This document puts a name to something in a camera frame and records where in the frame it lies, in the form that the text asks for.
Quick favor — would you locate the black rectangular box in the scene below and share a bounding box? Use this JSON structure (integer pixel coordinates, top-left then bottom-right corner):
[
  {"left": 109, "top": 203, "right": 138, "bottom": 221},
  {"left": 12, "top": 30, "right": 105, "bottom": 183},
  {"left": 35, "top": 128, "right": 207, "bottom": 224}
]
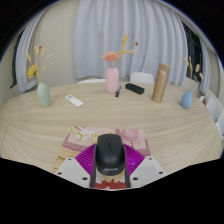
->
[{"left": 124, "top": 82, "right": 146, "bottom": 96}]

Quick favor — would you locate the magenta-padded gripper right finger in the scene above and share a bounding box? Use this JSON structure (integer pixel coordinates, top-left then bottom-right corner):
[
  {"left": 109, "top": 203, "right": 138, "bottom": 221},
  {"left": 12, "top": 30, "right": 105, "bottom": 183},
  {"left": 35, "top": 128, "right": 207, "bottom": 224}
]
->
[{"left": 123, "top": 144, "right": 167, "bottom": 189}]

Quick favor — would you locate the blue vase with dried flowers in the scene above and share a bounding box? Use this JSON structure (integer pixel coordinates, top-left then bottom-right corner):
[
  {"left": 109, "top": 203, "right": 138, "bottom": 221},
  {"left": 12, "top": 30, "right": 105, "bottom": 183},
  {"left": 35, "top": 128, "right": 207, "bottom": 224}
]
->
[{"left": 180, "top": 55, "right": 205, "bottom": 110}]

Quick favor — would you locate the golden thermos bottle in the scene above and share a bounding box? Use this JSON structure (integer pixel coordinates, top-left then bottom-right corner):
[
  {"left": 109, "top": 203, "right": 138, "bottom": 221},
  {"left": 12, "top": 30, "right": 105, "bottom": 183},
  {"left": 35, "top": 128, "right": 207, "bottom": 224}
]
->
[{"left": 151, "top": 62, "right": 171, "bottom": 104}]

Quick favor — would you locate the narrow white curtain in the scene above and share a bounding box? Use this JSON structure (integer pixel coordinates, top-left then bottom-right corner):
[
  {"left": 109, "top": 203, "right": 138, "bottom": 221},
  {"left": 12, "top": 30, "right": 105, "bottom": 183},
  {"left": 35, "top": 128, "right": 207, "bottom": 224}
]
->
[
  {"left": 198, "top": 48, "right": 212, "bottom": 94},
  {"left": 14, "top": 8, "right": 49, "bottom": 94}
]

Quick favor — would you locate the dark window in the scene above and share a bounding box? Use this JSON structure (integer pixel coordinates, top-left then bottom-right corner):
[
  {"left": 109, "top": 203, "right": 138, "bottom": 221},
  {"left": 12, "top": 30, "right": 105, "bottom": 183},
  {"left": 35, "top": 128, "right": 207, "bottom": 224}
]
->
[
  {"left": 181, "top": 21, "right": 204, "bottom": 84},
  {"left": 9, "top": 29, "right": 26, "bottom": 89}
]

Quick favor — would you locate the green vase with yellow flowers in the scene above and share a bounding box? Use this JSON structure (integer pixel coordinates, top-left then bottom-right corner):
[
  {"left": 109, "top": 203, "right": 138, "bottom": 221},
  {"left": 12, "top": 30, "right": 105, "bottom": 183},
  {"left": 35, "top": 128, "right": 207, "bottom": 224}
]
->
[{"left": 26, "top": 45, "right": 54, "bottom": 108}]

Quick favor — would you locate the dark blue marker pen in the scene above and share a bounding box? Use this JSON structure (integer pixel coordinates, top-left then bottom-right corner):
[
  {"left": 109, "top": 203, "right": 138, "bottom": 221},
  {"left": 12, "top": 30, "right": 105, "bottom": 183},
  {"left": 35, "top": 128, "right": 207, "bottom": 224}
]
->
[{"left": 115, "top": 85, "right": 123, "bottom": 98}]

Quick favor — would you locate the white chair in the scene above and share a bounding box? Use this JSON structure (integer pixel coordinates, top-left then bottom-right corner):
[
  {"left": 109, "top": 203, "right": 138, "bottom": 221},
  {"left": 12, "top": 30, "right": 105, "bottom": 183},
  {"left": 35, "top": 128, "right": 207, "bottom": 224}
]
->
[
  {"left": 76, "top": 78, "right": 107, "bottom": 85},
  {"left": 129, "top": 71, "right": 155, "bottom": 85}
]

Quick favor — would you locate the wide white curtain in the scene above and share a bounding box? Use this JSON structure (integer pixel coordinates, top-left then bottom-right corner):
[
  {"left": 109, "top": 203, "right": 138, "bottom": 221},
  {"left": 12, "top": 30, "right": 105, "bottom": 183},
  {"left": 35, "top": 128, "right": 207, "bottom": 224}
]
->
[{"left": 73, "top": 0, "right": 189, "bottom": 86}]

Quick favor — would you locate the printed pink red mouse pad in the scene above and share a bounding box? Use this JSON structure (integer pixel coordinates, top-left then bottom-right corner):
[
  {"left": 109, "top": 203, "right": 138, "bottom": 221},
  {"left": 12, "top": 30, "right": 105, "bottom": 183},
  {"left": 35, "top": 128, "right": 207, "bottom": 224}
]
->
[{"left": 53, "top": 125, "right": 152, "bottom": 190}]

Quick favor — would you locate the pink vase with orange flowers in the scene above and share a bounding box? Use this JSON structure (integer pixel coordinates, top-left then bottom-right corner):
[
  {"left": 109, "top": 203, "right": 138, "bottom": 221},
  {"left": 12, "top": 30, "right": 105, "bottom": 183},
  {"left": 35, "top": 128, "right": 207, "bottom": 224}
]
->
[{"left": 100, "top": 33, "right": 140, "bottom": 95}]

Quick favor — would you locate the black computer mouse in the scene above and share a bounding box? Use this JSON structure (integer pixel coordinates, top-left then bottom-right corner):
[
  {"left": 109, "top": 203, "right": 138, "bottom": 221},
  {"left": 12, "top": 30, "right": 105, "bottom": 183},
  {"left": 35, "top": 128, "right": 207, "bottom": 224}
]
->
[{"left": 94, "top": 133, "right": 127, "bottom": 176}]

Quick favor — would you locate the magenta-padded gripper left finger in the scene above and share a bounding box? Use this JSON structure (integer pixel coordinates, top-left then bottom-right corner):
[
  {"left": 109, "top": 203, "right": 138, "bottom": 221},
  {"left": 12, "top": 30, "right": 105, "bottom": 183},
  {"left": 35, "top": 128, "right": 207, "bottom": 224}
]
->
[{"left": 54, "top": 144, "right": 98, "bottom": 189}]

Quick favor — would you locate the white remote control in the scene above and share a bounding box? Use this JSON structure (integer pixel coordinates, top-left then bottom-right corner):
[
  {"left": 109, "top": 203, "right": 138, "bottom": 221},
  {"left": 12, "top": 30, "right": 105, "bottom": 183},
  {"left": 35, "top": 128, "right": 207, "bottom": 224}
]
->
[{"left": 64, "top": 94, "right": 85, "bottom": 108}]

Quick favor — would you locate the group of white chairs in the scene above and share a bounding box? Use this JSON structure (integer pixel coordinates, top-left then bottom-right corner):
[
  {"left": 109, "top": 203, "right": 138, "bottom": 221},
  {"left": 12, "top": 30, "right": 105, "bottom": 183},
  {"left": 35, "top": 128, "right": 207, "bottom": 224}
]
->
[{"left": 198, "top": 88, "right": 224, "bottom": 141}]

